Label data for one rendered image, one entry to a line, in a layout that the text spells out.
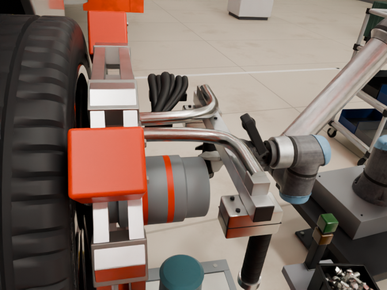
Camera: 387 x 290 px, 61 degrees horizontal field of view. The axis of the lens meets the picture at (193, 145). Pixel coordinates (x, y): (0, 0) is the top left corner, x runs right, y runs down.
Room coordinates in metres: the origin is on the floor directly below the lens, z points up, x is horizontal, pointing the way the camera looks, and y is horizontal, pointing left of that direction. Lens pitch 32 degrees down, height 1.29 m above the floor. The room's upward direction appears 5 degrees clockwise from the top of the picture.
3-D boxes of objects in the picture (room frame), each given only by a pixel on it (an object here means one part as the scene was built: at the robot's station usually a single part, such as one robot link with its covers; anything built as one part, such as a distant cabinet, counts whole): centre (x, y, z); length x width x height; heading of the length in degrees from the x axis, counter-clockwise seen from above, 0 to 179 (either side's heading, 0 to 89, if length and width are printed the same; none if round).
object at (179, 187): (0.53, 0.07, 0.85); 0.21 x 0.14 x 0.14; 105
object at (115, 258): (0.51, 0.14, 0.85); 0.54 x 0.07 x 0.54; 15
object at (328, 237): (0.71, -0.40, 0.59); 0.04 x 0.04 x 0.04; 15
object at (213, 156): (0.72, -0.06, 0.81); 0.09 x 0.03 x 0.06; 113
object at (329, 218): (0.71, -0.40, 0.64); 0.04 x 0.04 x 0.04; 15
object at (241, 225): (0.40, -0.10, 0.93); 0.09 x 0.05 x 0.05; 105
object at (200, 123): (0.73, -0.01, 0.93); 0.09 x 0.05 x 0.05; 105
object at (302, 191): (0.82, -0.32, 0.69); 0.12 x 0.09 x 0.12; 21
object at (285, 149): (0.79, -0.24, 0.81); 0.10 x 0.05 x 0.09; 15
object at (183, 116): (0.64, 0.05, 1.03); 0.19 x 0.18 x 0.11; 105
